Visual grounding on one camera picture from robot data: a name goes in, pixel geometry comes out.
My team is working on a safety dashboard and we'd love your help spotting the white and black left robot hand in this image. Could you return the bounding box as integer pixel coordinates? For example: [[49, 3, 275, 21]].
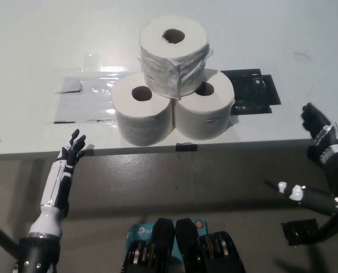
[[39, 129, 87, 220]]

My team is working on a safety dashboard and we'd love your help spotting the wrinkled toilet paper roll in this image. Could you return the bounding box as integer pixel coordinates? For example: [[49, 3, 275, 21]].
[[138, 15, 215, 100]]

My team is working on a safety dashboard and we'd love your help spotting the black floor tape patch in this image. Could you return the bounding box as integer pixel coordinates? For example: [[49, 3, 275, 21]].
[[281, 218, 320, 246]]

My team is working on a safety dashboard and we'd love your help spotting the grey taped sheet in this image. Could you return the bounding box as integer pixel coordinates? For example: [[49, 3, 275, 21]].
[[53, 73, 121, 125]]

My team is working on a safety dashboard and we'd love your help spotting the teal tp-link box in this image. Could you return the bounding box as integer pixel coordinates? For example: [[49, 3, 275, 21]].
[[125, 217, 208, 257]]

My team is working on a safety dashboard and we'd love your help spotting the black tape patch on table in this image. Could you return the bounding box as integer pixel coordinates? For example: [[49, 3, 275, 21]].
[[221, 68, 282, 116]]

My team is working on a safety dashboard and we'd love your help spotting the small black tape piece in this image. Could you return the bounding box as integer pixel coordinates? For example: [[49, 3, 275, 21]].
[[176, 141, 199, 151]]

